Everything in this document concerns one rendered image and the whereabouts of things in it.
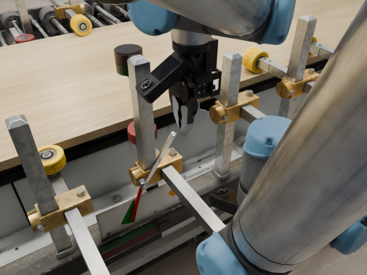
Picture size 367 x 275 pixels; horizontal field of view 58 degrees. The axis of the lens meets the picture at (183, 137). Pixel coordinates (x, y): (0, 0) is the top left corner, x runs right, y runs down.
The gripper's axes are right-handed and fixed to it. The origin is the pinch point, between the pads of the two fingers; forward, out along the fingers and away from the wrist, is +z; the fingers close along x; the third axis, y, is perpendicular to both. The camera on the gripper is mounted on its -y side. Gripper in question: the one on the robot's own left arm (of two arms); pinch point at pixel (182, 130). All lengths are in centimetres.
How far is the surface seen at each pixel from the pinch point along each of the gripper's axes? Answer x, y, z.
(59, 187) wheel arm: 13.3, -26.5, 15.1
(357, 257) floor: -18, 88, 101
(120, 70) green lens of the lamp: 11.2, -8.0, -11.8
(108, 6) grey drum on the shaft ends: 154, 44, 19
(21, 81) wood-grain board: 65, -23, 10
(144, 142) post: 6.1, -6.3, 4.7
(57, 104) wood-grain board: 43.5, -17.5, 10.5
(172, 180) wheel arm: 0.4, -2.6, 14.5
